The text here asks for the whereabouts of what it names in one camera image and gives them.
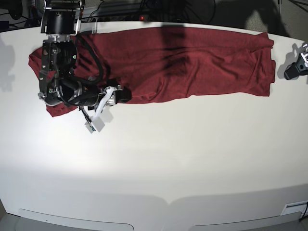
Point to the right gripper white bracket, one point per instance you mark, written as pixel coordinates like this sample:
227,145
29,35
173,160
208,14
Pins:
111,96

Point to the dark red long-sleeve T-shirt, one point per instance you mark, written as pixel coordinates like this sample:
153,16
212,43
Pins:
161,64

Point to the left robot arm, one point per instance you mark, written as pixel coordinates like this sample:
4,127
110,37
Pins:
300,67

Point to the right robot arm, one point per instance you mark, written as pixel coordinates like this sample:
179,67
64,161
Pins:
58,84

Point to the white label plate on table edge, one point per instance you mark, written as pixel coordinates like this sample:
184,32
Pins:
296,207

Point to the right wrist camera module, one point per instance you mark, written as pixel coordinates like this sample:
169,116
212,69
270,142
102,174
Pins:
94,125

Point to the black power strip red switch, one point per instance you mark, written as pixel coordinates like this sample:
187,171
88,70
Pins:
108,18

